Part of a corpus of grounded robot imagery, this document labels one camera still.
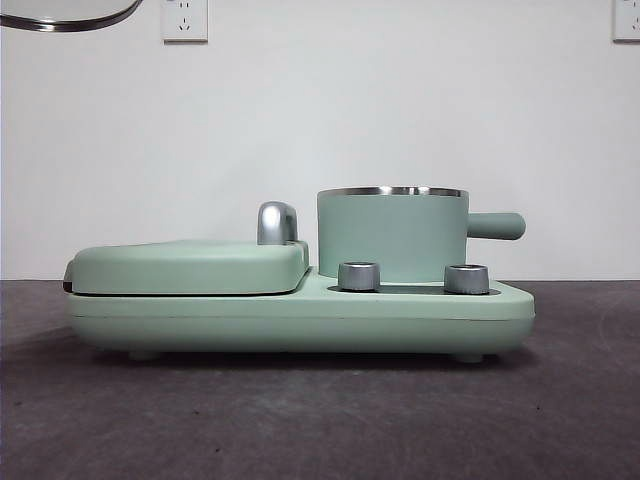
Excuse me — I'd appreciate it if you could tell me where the silver control knob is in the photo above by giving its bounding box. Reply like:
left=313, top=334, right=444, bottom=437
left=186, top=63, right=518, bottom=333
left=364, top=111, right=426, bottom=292
left=337, top=260, right=381, bottom=292
left=443, top=263, right=490, bottom=295

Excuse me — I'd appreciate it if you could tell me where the chrome griddle cover handle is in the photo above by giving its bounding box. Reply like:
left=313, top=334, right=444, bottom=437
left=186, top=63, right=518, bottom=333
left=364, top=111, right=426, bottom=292
left=256, top=201, right=300, bottom=247

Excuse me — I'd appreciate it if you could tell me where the green pot with handle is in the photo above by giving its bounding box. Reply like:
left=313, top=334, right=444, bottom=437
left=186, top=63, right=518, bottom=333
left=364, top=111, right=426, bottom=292
left=316, top=184, right=527, bottom=281

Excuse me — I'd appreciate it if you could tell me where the green breakfast machine base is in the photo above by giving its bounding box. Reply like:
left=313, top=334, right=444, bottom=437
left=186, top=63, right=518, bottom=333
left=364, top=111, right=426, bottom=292
left=64, top=267, right=536, bottom=362

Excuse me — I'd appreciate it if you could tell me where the white wall socket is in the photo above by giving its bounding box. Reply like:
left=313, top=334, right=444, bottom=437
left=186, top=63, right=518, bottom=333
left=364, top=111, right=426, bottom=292
left=160, top=0, right=209, bottom=43
left=612, top=0, right=640, bottom=43

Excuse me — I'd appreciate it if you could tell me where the green griddle cover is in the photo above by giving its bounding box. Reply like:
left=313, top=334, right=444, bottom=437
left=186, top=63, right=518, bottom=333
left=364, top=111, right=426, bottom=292
left=63, top=238, right=311, bottom=296

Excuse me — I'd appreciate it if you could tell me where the glass lid with green knob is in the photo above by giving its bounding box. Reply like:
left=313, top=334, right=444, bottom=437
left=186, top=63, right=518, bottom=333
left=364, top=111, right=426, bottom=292
left=0, top=0, right=144, bottom=34

